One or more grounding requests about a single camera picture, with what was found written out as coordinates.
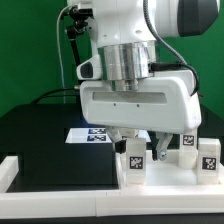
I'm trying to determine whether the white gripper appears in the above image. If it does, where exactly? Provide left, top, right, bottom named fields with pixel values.
left=80, top=70, right=201, bottom=161

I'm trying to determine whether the white square table top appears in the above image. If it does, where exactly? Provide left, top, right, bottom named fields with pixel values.
left=116, top=150, right=224, bottom=188

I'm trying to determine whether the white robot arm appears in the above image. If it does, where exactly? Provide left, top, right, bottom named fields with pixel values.
left=67, top=0, right=220, bottom=160

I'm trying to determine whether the white sheet with fiducial markers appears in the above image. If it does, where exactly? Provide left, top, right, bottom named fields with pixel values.
left=65, top=126, right=152, bottom=144

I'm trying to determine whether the white front obstacle bar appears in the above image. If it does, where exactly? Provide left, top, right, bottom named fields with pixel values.
left=0, top=186, right=224, bottom=220

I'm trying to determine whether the white obstacle bar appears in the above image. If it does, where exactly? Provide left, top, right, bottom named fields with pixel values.
left=0, top=186, right=224, bottom=220
left=0, top=156, right=19, bottom=193

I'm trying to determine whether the white left obstacle bar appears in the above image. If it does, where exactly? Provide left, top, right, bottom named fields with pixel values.
left=0, top=156, right=19, bottom=193

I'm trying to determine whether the black cable on table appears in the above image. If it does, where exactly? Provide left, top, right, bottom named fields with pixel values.
left=30, top=87, right=82, bottom=105

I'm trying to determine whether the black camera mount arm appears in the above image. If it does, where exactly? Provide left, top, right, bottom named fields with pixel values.
left=65, top=9, right=93, bottom=65

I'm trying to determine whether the grey braided wrist cable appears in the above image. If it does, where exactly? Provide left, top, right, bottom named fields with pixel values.
left=142, top=0, right=203, bottom=98

